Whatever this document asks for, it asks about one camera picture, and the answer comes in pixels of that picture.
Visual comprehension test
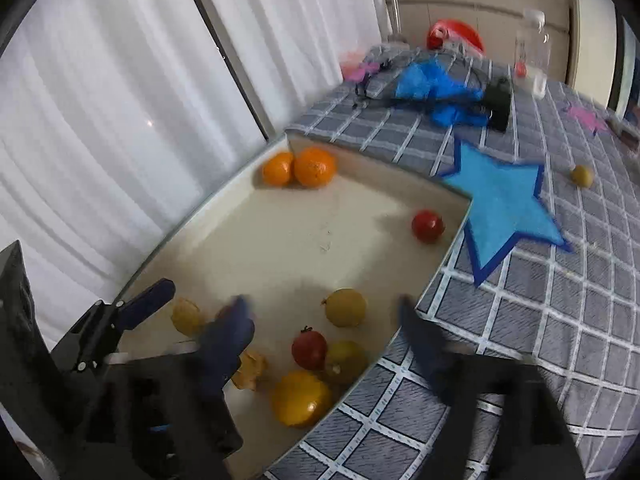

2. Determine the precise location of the yellow orange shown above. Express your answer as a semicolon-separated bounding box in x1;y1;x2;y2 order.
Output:
270;370;332;428

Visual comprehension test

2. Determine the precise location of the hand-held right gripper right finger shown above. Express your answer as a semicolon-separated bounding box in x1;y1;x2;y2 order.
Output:
399;296;586;480

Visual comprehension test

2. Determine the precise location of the red tomato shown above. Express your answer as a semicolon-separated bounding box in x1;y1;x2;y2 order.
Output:
411;210;446;244
291;326;328;372

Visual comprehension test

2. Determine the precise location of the red plastic chair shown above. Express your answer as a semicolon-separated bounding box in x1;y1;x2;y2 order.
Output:
426;18;485;55

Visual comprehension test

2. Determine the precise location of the large mandarin orange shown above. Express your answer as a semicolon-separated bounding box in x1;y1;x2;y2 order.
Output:
293;146;337;190

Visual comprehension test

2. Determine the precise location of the black power adapter with cable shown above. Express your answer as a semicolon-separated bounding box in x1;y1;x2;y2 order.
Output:
352;60;401;108

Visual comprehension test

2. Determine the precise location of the small dark flat object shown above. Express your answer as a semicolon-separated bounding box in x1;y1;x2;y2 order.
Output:
607;117;640;141

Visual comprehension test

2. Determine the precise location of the small orange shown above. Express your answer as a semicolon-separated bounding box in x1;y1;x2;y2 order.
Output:
262;151;296;187

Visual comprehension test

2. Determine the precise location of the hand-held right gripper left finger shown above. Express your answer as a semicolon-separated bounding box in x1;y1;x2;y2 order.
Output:
107;295;256;480

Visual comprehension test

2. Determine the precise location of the blue plastic bag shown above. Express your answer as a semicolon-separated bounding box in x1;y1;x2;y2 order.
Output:
394;59;488;128

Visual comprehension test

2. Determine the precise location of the yellow-green round fruit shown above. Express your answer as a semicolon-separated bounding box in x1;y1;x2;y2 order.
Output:
324;340;370;386
321;287;367;329

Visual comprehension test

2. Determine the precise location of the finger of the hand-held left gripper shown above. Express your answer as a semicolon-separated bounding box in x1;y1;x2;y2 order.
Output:
52;278;177;373

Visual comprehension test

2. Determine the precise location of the white cardboard box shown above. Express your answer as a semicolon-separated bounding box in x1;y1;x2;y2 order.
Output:
107;132;473;480

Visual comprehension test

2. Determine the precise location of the clear plastic bottle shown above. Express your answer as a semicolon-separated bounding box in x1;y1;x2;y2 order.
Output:
515;8;552;100

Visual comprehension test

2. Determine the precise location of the white curtain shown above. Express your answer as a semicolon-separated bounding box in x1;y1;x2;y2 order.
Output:
0;0;391;351

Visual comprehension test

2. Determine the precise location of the pink cloth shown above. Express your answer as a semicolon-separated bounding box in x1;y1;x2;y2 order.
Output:
341;50;381;81

